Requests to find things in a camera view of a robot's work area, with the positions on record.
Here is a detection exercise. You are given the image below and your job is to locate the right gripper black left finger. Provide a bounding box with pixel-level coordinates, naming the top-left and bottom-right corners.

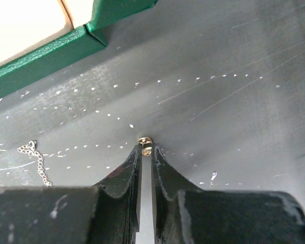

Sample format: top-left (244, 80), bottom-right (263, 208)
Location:
top-left (0, 145), bottom-right (142, 243)

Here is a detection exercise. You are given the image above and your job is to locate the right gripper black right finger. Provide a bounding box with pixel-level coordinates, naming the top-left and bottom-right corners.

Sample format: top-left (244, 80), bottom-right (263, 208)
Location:
top-left (151, 145), bottom-right (305, 243)

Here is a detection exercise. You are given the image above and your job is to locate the silver necklace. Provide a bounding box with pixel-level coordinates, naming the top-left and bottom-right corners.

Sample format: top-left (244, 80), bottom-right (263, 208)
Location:
top-left (17, 140), bottom-right (53, 188)

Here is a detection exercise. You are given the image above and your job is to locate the green jewelry box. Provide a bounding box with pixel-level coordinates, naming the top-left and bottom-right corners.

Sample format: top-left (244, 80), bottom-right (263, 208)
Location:
top-left (0, 1), bottom-right (157, 99)

